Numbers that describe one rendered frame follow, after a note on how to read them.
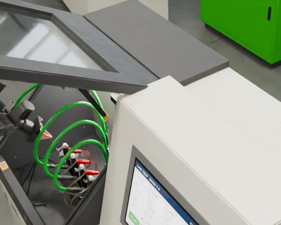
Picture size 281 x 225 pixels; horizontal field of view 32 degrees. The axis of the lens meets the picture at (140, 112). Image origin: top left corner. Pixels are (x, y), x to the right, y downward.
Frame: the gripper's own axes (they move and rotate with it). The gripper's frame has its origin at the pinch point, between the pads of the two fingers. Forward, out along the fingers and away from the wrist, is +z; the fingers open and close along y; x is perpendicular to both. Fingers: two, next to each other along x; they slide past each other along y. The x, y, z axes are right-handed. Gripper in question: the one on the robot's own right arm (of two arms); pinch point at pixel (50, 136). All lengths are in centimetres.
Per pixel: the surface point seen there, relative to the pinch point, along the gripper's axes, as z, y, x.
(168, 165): 0, 43, -62
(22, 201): 4.6, -30.2, -8.0
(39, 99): 2.3, -1.8, 31.6
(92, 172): 16.3, 1.7, -17.0
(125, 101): -7, 43, -34
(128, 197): 10, 18, -49
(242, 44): 219, 60, 192
